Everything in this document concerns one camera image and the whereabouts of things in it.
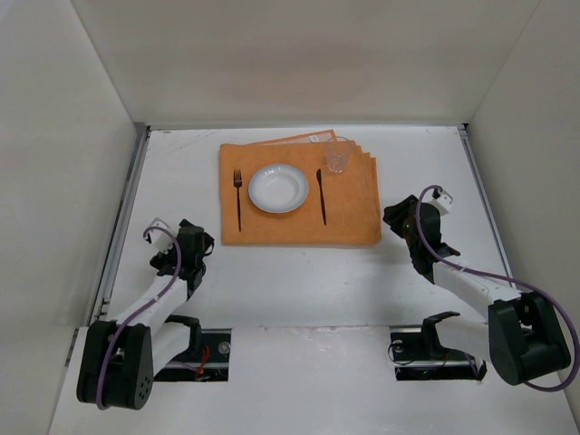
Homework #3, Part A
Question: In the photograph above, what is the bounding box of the aluminium table rail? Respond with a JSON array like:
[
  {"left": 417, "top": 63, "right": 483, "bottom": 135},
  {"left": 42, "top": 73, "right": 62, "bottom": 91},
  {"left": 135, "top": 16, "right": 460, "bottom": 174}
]
[
  {"left": 457, "top": 123, "right": 513, "bottom": 278},
  {"left": 84, "top": 122, "right": 150, "bottom": 325}
]

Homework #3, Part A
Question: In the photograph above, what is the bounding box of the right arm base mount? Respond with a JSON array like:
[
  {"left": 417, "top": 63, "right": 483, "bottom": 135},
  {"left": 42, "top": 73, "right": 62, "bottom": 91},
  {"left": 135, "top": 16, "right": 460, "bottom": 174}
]
[{"left": 388, "top": 312, "right": 488, "bottom": 382}]

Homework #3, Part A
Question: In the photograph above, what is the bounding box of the right aluminium table rail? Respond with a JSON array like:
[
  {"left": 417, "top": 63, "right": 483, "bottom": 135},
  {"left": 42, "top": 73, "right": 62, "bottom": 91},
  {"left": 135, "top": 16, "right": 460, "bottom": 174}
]
[{"left": 457, "top": 123, "right": 513, "bottom": 278}]

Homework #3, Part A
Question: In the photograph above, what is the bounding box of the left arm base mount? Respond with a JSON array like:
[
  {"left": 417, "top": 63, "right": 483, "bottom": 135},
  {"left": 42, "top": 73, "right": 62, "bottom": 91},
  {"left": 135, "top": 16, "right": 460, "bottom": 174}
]
[{"left": 154, "top": 329, "right": 232, "bottom": 382}]

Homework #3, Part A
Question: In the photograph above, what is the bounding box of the white paper plate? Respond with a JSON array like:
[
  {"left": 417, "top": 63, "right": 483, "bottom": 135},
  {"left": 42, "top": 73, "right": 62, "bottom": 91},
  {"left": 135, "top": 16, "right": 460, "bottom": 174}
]
[{"left": 248, "top": 163, "right": 309, "bottom": 214}]

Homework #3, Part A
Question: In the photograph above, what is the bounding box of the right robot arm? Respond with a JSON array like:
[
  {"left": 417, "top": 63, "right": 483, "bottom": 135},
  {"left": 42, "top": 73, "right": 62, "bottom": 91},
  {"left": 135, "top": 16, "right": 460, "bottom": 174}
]
[{"left": 382, "top": 186, "right": 579, "bottom": 391}]

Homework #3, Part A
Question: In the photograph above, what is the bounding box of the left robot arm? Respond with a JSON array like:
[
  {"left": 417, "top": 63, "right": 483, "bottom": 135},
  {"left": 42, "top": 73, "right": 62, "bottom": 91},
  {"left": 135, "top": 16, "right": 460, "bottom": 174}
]
[{"left": 76, "top": 219, "right": 215, "bottom": 411}]

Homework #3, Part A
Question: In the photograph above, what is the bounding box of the left aluminium table rail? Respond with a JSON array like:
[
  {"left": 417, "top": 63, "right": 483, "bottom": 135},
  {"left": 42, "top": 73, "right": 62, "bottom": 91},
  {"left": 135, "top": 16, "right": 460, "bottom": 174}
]
[{"left": 84, "top": 122, "right": 150, "bottom": 325}]

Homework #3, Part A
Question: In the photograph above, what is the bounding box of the clear plastic cup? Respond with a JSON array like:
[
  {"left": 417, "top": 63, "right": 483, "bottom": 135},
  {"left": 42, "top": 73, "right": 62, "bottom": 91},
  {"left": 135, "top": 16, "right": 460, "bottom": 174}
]
[{"left": 325, "top": 136, "right": 353, "bottom": 173}]

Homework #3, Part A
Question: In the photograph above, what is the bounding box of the black knife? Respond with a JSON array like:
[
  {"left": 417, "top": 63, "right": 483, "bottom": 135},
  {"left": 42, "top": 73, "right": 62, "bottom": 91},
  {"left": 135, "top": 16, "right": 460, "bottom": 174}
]
[{"left": 316, "top": 168, "right": 327, "bottom": 226}]

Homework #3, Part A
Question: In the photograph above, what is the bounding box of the orange cloth placemat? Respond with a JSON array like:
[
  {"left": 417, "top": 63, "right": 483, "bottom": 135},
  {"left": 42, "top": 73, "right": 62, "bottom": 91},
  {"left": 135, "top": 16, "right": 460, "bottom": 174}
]
[{"left": 218, "top": 142, "right": 382, "bottom": 246}]

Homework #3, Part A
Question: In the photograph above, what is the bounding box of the black fork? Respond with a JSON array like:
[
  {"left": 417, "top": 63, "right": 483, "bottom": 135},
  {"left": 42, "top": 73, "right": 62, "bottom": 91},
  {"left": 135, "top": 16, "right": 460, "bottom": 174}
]
[{"left": 233, "top": 169, "right": 243, "bottom": 232}]

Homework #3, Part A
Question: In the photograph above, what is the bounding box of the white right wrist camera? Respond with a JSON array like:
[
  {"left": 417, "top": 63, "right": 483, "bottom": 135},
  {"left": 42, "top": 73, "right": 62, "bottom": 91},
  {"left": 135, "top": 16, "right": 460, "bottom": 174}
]
[{"left": 429, "top": 188, "right": 453, "bottom": 216}]

